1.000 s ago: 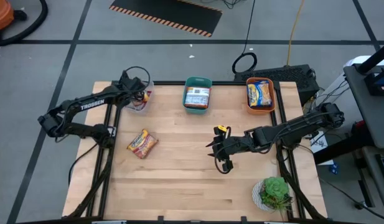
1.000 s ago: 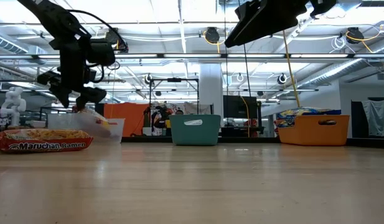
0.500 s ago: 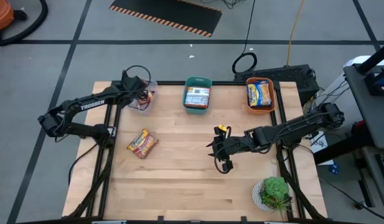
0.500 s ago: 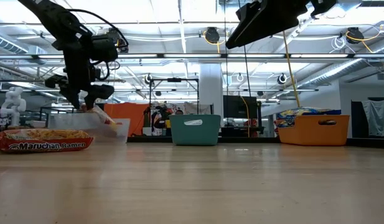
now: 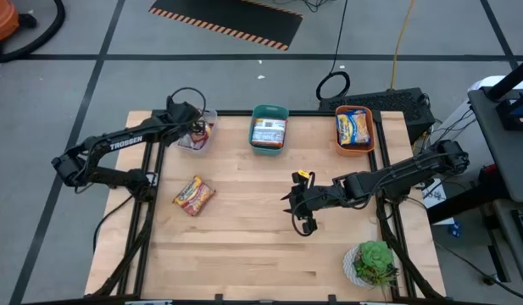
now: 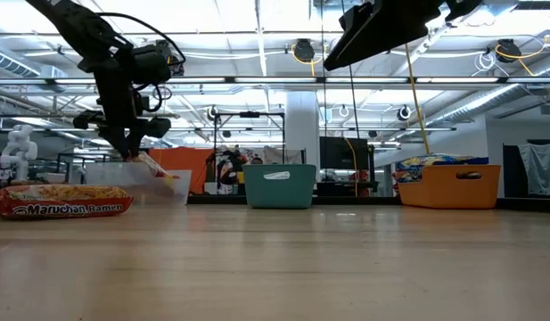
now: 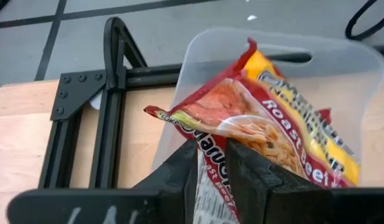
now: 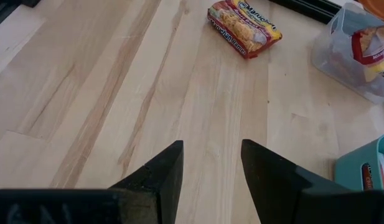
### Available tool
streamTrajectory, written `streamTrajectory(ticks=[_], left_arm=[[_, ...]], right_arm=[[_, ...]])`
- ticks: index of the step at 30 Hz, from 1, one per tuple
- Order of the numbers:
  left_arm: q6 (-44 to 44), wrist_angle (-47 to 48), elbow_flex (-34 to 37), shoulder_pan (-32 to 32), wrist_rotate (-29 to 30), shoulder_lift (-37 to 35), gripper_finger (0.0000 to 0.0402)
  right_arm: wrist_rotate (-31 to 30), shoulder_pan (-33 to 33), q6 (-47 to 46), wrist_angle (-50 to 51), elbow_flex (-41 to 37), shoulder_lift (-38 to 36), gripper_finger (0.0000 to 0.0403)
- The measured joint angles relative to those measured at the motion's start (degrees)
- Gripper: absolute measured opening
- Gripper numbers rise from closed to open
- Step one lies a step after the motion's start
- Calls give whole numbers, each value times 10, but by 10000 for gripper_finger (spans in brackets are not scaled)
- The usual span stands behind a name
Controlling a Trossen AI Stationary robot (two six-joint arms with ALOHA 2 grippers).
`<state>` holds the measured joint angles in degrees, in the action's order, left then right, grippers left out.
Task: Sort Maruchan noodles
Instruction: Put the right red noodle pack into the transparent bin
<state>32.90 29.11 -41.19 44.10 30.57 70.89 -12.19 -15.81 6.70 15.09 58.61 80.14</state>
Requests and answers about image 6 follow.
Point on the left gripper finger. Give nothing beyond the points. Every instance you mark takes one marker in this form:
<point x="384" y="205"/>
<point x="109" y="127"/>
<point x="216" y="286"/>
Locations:
<point x="120" y="145"/>
<point x="136" y="142"/>

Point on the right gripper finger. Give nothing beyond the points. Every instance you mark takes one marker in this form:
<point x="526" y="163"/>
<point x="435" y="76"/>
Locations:
<point x="381" y="40"/>

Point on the red Maruchan ramen pack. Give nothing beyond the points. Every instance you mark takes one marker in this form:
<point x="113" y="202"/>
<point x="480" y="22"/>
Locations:
<point x="152" y="167"/>
<point x="56" y="200"/>

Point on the clear plastic bin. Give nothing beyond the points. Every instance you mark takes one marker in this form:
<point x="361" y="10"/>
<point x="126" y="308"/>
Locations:
<point x="105" y="187"/>

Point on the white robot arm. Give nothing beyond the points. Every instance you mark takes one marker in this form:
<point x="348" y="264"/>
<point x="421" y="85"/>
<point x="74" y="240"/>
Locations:
<point x="18" y="151"/>

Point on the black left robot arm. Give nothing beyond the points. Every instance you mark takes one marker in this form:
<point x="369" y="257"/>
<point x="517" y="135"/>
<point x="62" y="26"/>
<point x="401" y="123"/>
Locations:
<point x="87" y="31"/>

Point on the orange partition panel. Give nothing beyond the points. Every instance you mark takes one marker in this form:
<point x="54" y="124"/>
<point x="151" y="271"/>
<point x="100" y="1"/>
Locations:
<point x="199" y="169"/>

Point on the small round ceiling reel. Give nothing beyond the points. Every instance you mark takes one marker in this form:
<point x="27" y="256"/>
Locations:
<point x="212" y="113"/>
<point x="404" y="112"/>

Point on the long ceiling light strip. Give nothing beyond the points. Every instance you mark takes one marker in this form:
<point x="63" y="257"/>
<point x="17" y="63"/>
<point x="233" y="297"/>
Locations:
<point x="279" y="80"/>
<point x="390" y="129"/>

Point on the white building column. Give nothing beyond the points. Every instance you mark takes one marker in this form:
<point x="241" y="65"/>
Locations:
<point x="301" y="100"/>

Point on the black gantry stand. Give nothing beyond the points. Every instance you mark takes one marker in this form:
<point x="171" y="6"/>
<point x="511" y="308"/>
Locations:
<point x="250" y="114"/>

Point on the person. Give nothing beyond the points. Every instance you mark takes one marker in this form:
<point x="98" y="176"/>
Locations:
<point x="256" y="161"/>

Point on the black monitor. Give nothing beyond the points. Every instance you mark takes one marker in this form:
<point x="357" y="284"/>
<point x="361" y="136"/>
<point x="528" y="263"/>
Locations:
<point x="334" y="153"/>

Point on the teal plastic bin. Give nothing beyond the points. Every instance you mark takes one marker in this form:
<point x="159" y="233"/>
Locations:
<point x="256" y="196"/>

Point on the orange plastic bin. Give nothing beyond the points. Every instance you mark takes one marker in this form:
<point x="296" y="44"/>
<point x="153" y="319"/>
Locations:
<point x="435" y="191"/>

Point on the grey hanging cloth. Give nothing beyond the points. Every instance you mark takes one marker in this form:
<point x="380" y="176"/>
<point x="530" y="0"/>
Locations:
<point x="542" y="169"/>

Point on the silver ventilation duct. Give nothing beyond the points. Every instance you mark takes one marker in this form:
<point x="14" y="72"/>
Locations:
<point x="475" y="104"/>
<point x="11" y="64"/>

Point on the black table rail frame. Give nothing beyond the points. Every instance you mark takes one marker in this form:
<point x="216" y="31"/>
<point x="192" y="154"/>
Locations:
<point x="359" y="200"/>

